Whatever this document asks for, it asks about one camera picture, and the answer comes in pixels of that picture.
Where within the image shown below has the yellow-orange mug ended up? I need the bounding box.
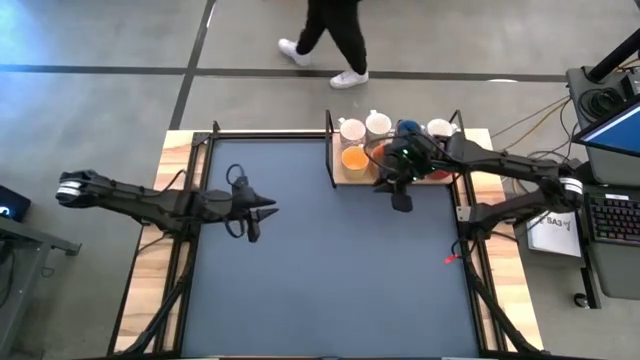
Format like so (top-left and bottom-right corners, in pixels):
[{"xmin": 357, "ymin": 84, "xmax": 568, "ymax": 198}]
[{"xmin": 340, "ymin": 144, "xmax": 371, "ymax": 181}]

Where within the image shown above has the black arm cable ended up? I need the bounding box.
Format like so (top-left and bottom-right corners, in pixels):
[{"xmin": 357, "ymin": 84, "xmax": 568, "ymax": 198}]
[
  {"xmin": 223, "ymin": 163, "xmax": 249, "ymax": 239},
  {"xmin": 363, "ymin": 134, "xmax": 401, "ymax": 174}
]

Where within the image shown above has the pale grey mug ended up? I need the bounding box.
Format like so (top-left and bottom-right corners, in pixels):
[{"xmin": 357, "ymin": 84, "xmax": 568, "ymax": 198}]
[{"xmin": 363, "ymin": 109, "xmax": 394, "ymax": 144}]

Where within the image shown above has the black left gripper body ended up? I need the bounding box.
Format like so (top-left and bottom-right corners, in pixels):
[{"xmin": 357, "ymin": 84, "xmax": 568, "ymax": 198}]
[{"xmin": 222, "ymin": 175, "xmax": 257, "ymax": 224}]

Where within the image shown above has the monitor with blue screen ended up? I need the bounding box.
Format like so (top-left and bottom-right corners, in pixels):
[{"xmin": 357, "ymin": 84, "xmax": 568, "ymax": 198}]
[{"xmin": 572, "ymin": 94, "xmax": 640, "ymax": 160}]

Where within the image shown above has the blue-grey table mat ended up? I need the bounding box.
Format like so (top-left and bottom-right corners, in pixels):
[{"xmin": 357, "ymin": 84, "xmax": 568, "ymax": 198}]
[{"xmin": 182, "ymin": 138, "xmax": 481, "ymax": 357}]

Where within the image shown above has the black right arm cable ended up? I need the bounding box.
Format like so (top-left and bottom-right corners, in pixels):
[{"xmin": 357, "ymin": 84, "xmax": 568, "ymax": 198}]
[{"xmin": 363, "ymin": 134, "xmax": 401, "ymax": 174}]

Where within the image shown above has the black pole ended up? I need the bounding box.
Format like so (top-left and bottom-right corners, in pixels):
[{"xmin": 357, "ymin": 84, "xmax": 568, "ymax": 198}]
[{"xmin": 585, "ymin": 29, "xmax": 640, "ymax": 84}]

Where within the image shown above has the red-tipped black cable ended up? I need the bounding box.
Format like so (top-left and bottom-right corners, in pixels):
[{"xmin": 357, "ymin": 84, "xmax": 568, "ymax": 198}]
[{"xmin": 443, "ymin": 238, "xmax": 467, "ymax": 265}]

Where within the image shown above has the coiled black cable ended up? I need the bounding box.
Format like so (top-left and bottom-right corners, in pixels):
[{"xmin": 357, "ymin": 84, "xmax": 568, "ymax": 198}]
[{"xmin": 578, "ymin": 86, "xmax": 626, "ymax": 122}]

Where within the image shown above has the yellow floor cable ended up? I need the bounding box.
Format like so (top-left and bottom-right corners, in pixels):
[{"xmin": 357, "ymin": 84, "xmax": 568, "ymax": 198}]
[{"xmin": 492, "ymin": 94, "xmax": 571, "ymax": 151}]

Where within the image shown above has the cream mug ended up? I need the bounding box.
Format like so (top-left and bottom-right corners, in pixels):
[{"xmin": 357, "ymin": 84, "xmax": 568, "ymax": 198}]
[{"xmin": 426, "ymin": 117, "xmax": 459, "ymax": 139}]

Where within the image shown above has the black backlit keyboard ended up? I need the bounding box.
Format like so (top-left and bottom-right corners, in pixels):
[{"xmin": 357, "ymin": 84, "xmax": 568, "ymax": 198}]
[{"xmin": 582, "ymin": 191, "xmax": 640, "ymax": 247}]

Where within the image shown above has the wooden shelf board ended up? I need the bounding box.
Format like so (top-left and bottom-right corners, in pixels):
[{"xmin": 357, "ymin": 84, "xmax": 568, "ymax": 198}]
[{"xmin": 333, "ymin": 130, "xmax": 457, "ymax": 186}]

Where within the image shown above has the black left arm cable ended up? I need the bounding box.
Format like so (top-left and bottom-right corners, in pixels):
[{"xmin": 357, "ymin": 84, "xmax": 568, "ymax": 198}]
[{"xmin": 223, "ymin": 163, "xmax": 249, "ymax": 239}]

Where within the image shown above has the person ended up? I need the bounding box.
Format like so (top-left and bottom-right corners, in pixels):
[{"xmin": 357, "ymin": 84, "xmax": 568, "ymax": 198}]
[{"xmin": 277, "ymin": 0, "xmax": 370, "ymax": 90}]

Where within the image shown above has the speckled white mug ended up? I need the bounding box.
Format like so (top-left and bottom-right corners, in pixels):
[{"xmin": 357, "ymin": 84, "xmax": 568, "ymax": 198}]
[{"xmin": 337, "ymin": 117, "xmax": 367, "ymax": 150}]

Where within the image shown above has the white paper sign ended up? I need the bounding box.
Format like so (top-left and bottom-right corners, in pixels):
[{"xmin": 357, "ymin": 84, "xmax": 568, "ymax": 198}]
[{"xmin": 526, "ymin": 209, "xmax": 584, "ymax": 260}]

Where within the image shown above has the blue mug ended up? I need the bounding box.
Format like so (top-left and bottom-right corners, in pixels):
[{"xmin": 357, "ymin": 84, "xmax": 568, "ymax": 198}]
[{"xmin": 394, "ymin": 118, "xmax": 424, "ymax": 139}]

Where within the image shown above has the grey metal desk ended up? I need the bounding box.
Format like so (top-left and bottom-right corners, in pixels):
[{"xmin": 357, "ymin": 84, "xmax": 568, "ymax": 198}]
[{"xmin": 0, "ymin": 214, "xmax": 83, "ymax": 359}]

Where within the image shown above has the black aluminium table frame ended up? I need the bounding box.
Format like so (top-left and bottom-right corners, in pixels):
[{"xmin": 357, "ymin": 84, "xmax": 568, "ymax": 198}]
[{"xmin": 107, "ymin": 119, "xmax": 544, "ymax": 360}]

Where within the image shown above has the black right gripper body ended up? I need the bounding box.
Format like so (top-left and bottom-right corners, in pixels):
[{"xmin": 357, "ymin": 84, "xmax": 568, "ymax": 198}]
[{"xmin": 374, "ymin": 133, "xmax": 449, "ymax": 194}]

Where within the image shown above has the black device with light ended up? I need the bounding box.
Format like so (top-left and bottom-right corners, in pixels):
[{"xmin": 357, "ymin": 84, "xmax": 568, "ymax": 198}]
[{"xmin": 0, "ymin": 183, "xmax": 32, "ymax": 224}]

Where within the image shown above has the grey equipment cart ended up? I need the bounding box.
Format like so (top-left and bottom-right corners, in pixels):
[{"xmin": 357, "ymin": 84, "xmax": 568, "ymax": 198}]
[{"xmin": 564, "ymin": 63, "xmax": 640, "ymax": 302}]

